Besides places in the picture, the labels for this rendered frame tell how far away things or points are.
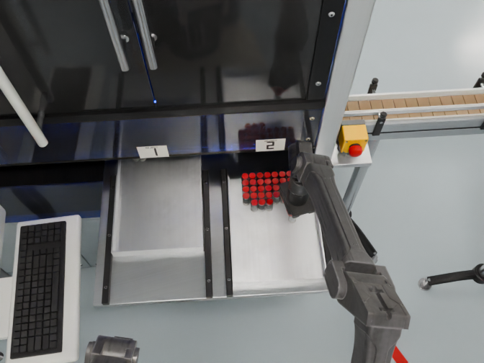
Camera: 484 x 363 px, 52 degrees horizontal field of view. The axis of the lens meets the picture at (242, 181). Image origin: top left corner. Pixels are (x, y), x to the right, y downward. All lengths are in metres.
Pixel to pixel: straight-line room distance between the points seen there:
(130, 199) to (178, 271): 0.28
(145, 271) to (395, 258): 1.37
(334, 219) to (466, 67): 2.35
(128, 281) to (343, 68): 0.82
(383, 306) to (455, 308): 1.65
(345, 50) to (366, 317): 0.62
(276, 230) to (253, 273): 0.15
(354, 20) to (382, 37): 2.14
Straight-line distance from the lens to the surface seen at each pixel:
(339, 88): 1.29
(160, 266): 1.47
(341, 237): 0.96
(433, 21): 3.45
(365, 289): 0.86
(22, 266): 1.64
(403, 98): 1.75
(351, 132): 1.50
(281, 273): 1.44
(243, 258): 1.45
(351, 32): 1.15
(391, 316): 0.84
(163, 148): 1.45
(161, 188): 1.56
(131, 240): 1.51
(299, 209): 1.30
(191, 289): 1.43
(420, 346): 2.40
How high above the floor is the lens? 2.24
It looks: 61 degrees down
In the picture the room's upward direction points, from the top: 1 degrees counter-clockwise
